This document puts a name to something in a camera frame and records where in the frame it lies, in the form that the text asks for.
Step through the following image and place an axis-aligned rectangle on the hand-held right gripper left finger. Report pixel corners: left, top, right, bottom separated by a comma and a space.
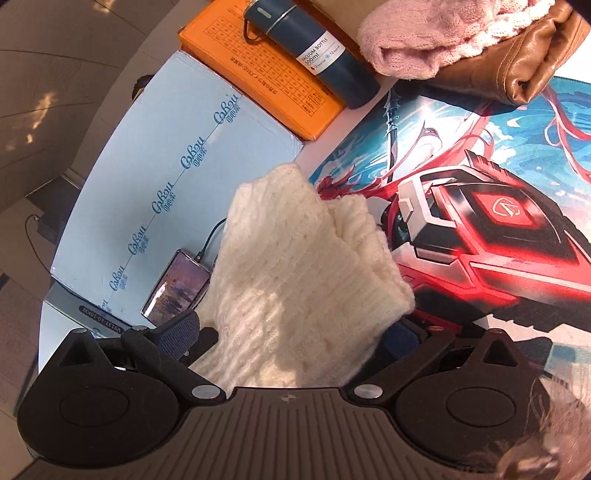
41, 309, 227, 401

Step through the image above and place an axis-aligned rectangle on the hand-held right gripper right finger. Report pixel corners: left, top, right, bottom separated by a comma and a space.
347, 318, 525, 400

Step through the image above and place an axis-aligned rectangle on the cream knitted sweater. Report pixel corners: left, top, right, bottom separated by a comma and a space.
190, 162, 416, 389

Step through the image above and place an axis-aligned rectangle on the smartphone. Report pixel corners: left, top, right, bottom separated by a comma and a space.
141, 249, 212, 324

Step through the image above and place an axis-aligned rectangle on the printed desk mat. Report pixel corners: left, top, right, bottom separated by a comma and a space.
308, 76, 591, 384

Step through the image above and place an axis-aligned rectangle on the light blue printed board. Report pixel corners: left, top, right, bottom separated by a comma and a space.
50, 50, 304, 324

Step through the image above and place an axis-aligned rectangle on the black floor box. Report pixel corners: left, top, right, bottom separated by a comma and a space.
25, 176, 83, 244

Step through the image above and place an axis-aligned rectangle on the orange cardboard box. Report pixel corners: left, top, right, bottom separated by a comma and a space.
178, 0, 347, 141

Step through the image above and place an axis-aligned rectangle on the brown leather bag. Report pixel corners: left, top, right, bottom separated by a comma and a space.
418, 0, 586, 106

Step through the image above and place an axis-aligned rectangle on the dark blue vacuum bottle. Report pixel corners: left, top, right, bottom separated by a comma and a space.
243, 0, 382, 110

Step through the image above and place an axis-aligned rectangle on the pink knitted garment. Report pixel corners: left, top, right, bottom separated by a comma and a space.
357, 0, 557, 79

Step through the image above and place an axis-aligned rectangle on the black charging cable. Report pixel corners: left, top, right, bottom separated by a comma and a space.
196, 218, 228, 273

